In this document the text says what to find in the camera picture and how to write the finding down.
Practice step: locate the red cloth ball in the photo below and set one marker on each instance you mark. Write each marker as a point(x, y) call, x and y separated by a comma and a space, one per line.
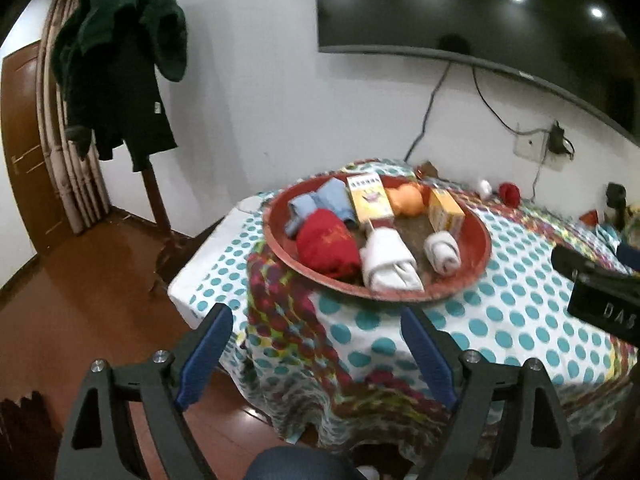
point(510, 195)

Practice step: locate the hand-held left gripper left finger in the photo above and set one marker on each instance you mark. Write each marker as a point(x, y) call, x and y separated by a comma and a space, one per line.
point(205, 360)

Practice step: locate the red snack packet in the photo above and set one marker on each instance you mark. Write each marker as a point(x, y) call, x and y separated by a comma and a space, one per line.
point(590, 217)

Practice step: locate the black phone holder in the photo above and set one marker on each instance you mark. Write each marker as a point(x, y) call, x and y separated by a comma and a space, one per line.
point(615, 200)

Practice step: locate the wooden coat rack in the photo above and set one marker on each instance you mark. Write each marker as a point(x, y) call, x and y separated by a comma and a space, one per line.
point(155, 200)

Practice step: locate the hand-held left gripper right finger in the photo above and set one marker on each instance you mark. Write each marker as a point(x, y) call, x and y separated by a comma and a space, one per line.
point(430, 355)

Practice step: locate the light blue patterned cloth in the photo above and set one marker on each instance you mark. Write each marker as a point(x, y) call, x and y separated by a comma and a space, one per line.
point(607, 235)

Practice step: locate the black power adapter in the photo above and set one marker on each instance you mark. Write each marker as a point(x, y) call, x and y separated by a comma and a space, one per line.
point(557, 140)

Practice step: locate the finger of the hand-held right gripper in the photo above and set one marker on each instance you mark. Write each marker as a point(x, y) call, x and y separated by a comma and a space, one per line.
point(565, 256)

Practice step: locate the white table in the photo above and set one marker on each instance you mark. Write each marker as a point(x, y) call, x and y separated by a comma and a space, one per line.
point(200, 270)

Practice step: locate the brown snack packet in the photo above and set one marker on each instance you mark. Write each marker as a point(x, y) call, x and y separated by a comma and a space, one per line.
point(427, 169)

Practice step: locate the white sock bundle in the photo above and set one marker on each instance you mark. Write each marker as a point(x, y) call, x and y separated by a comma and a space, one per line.
point(390, 260)
point(442, 255)

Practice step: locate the striped brown curtain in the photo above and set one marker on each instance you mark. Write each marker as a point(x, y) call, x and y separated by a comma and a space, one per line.
point(70, 135)

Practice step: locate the red sock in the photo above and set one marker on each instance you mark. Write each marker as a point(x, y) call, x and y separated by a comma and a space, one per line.
point(327, 245)

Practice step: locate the cream and red cardboard box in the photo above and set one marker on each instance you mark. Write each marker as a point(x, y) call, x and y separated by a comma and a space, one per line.
point(367, 197)

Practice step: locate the small white sock roll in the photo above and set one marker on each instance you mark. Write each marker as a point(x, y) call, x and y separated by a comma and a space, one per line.
point(485, 187)

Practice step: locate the brown wooden door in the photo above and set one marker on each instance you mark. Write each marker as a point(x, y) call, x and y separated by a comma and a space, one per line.
point(30, 160)

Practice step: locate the green jacket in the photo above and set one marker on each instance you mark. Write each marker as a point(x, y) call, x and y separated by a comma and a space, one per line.
point(120, 5)

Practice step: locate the polka dot tablecloth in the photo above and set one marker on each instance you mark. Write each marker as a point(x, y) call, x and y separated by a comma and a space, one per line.
point(500, 310)

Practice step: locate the orange sock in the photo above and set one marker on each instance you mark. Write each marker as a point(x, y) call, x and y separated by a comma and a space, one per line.
point(407, 200)

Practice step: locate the yellow cardboard box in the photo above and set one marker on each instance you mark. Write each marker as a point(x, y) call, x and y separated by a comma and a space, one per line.
point(445, 210)

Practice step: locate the red round tray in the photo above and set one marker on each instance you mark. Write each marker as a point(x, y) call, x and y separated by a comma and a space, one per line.
point(475, 240)

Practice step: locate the light blue sock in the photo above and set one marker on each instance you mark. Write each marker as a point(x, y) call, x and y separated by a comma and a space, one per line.
point(330, 197)

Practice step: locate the black wall television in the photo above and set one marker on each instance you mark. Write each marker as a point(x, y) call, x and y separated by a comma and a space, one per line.
point(475, 10)

